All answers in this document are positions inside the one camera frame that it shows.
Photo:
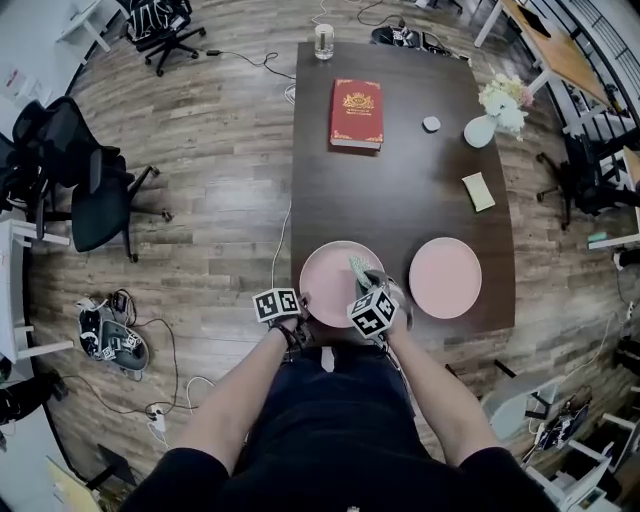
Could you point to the wooden desk white legs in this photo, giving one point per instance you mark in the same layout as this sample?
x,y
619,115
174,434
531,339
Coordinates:
x,y
632,170
570,55

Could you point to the black backpack white stripes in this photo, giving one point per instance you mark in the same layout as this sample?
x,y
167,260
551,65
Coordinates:
x,y
150,15

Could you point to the yellow board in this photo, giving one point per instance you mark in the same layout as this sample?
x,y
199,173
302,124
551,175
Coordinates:
x,y
70,487

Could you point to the black office chair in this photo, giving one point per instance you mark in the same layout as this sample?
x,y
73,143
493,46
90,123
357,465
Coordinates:
x,y
100,210
167,42
15,175
590,185

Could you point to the black metal railing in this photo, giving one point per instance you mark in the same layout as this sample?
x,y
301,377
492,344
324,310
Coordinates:
x,y
610,45

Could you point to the person's left forearm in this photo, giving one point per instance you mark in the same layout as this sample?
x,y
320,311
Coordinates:
x,y
235,400

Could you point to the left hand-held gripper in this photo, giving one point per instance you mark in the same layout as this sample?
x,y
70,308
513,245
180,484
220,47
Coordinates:
x,y
277,305

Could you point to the black laptop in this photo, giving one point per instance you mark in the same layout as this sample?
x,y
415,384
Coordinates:
x,y
534,21

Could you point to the red hardcover book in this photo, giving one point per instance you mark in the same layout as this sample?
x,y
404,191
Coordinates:
x,y
356,112

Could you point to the green patterned sponge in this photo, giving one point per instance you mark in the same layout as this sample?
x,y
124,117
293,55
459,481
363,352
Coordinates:
x,y
359,267

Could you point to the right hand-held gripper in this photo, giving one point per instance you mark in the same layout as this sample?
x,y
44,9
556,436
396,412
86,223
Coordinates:
x,y
372,312

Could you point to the small white oval case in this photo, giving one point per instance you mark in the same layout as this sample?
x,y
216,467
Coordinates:
x,y
431,124

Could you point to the clear glass cup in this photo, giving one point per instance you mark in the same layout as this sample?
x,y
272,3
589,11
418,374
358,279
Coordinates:
x,y
324,42

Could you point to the person's black clothing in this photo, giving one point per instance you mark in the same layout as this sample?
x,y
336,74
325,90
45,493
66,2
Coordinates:
x,y
340,440

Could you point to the person's right forearm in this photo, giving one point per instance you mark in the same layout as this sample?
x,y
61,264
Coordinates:
x,y
445,395

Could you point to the grey domed backpack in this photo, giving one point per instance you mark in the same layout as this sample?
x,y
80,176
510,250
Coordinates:
x,y
117,345

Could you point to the white vase with flowers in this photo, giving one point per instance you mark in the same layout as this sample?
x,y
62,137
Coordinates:
x,y
505,102

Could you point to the white ceramic vase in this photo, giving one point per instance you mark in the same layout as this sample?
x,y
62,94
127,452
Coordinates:
x,y
479,132

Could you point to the pink plate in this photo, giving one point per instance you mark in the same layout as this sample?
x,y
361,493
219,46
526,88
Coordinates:
x,y
325,280
445,277

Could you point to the yellow green sponge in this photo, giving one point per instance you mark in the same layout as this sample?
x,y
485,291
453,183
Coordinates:
x,y
478,192

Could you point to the white power strip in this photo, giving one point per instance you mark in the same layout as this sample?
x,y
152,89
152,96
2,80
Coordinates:
x,y
157,422

